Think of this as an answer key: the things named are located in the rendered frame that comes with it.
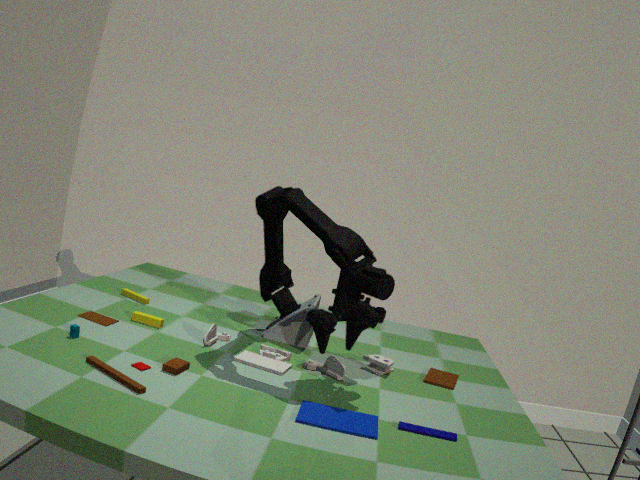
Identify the dark blue flat bar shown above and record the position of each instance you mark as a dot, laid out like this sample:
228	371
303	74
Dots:
427	431

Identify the yellow rectangular bar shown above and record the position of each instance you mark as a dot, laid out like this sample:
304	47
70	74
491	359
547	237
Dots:
135	296
148	319

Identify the small teal block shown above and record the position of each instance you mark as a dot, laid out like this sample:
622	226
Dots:
74	331

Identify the blue flat rectangular plate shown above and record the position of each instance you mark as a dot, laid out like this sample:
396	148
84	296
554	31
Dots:
338	419

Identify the brown long bar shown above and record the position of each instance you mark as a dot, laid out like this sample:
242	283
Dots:
116	375

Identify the red flat tile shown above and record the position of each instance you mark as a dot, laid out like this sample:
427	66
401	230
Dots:
141	366

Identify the brown block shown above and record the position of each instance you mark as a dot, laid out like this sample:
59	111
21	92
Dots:
176	366

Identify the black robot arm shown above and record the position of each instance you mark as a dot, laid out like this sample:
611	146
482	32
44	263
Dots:
342	244

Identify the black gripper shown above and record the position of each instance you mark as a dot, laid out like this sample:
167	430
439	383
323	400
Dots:
324	322

